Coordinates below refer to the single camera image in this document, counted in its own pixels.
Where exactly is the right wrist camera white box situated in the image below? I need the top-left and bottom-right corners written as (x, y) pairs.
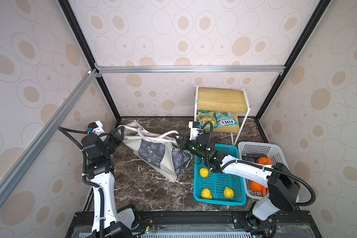
top-left (188, 121), bottom-right (206, 140)

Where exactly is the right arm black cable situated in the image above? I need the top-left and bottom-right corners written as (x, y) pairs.
top-left (201, 120), bottom-right (316, 207)

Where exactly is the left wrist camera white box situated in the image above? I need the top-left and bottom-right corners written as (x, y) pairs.
top-left (86, 121), bottom-right (105, 136)

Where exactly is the black corner frame post right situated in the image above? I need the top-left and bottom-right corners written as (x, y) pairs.
top-left (255, 0), bottom-right (331, 120)

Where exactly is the silver aluminium crossbar back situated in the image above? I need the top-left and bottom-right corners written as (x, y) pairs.
top-left (97, 65), bottom-right (286, 74)

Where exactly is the teal Fox's candy bag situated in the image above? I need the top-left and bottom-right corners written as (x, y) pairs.
top-left (215, 111), bottom-right (238, 128)

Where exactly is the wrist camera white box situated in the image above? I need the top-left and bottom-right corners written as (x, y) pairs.
top-left (86, 121), bottom-right (105, 136)
top-left (188, 121), bottom-right (206, 140)

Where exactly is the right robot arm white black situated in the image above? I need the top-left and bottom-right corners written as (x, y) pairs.
top-left (175, 134), bottom-right (299, 225)

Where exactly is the teal plastic basket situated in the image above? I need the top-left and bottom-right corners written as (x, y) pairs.
top-left (193, 157), bottom-right (247, 206)

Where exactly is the yellow lemon bottom right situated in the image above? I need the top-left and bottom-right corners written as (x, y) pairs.
top-left (223, 187), bottom-right (235, 199)

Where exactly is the black corner frame post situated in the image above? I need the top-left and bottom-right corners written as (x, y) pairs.
top-left (255, 0), bottom-right (331, 120)
top-left (58, 0), bottom-right (122, 123)

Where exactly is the orange carrot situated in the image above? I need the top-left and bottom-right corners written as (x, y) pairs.
top-left (249, 181), bottom-right (267, 197)

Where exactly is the yellow lemon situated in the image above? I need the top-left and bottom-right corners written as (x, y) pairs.
top-left (200, 188), bottom-right (212, 199)
top-left (199, 168), bottom-right (209, 178)
top-left (223, 187), bottom-right (235, 199)

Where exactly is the cream canvas grocery bag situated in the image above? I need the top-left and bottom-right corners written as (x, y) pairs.
top-left (122, 121), bottom-right (193, 182)

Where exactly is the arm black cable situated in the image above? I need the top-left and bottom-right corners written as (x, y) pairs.
top-left (201, 120), bottom-right (316, 207)
top-left (57, 126), bottom-right (106, 238)

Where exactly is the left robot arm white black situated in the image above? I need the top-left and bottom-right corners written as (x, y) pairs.
top-left (81, 126), bottom-right (135, 238)

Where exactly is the orange bell pepper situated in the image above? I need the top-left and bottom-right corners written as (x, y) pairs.
top-left (256, 157), bottom-right (272, 165)

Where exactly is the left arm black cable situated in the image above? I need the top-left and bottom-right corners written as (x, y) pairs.
top-left (57, 126), bottom-right (106, 238)

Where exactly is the yellow lemon bottom left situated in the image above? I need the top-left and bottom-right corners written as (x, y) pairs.
top-left (200, 188), bottom-right (212, 199)

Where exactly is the yellow lemon middle left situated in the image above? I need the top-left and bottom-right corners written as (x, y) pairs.
top-left (199, 168), bottom-right (209, 178)

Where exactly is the silver aluminium crossbar left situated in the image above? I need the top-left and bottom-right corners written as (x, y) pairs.
top-left (0, 69), bottom-right (98, 209)

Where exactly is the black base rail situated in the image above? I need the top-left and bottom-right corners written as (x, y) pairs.
top-left (66, 210), bottom-right (322, 238)

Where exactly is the silver aluminium crossbar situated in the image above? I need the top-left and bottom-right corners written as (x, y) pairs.
top-left (97, 65), bottom-right (286, 74)
top-left (0, 69), bottom-right (98, 209)

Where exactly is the green lemon candy bag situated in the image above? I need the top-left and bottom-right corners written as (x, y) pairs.
top-left (196, 110), bottom-right (218, 129)

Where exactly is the black corner frame post left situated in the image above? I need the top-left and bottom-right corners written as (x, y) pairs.
top-left (58, 0), bottom-right (122, 123)

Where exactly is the white wire wooden shelf rack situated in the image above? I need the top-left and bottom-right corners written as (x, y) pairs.
top-left (194, 86), bottom-right (250, 146)

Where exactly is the white plastic basket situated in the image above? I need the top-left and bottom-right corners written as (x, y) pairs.
top-left (238, 142), bottom-right (289, 200)

